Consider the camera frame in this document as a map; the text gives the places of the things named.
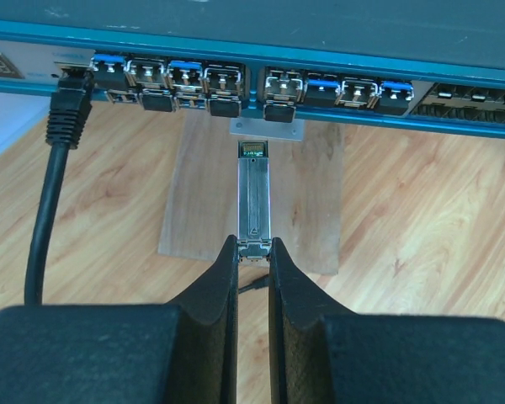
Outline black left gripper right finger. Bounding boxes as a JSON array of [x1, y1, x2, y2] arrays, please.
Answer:
[[268, 238, 505, 403]]

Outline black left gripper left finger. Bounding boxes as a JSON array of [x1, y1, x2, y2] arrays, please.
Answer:
[[0, 236, 239, 403]]

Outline silver SFP module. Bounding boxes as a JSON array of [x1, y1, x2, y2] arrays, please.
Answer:
[[237, 141, 272, 261]]

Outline blue-faced grey network switch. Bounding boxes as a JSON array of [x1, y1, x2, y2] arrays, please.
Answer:
[[0, 1, 505, 139]]

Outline wooden support board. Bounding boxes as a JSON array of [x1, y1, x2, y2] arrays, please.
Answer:
[[158, 112, 345, 275]]

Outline white switch stand bracket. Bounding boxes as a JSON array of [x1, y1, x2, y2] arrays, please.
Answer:
[[229, 117, 306, 141]]

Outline black patch cable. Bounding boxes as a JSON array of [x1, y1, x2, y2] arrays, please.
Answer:
[[23, 69, 96, 306]]

